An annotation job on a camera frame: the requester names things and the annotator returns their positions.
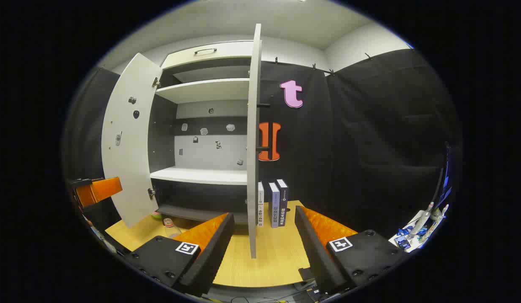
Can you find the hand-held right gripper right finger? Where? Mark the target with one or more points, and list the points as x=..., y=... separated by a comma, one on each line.
x=313, y=248

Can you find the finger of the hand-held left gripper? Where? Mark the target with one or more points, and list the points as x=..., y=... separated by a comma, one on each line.
x=100, y=191

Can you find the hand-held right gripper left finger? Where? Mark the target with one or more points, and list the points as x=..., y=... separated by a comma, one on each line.
x=216, y=248

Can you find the black flat holder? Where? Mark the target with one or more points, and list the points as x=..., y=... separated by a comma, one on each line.
x=306, y=273

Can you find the white cabinet door with hinges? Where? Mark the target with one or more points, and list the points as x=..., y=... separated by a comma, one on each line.
x=125, y=168

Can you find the dark navy book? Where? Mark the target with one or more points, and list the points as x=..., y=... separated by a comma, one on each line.
x=283, y=202

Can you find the lavender book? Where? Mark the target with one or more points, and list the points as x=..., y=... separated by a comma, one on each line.
x=273, y=206

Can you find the green round object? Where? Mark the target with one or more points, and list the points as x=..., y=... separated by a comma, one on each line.
x=156, y=215

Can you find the white book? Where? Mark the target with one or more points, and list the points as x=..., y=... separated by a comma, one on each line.
x=260, y=206

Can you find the blue packets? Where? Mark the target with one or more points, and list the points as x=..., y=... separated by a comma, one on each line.
x=405, y=237

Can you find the clear bottle with white cap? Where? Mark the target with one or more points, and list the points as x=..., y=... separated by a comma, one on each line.
x=422, y=221

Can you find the black backdrop cloth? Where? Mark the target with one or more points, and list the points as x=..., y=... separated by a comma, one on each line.
x=370, y=147

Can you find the white open cabinet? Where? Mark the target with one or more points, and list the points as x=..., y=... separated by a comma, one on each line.
x=201, y=90

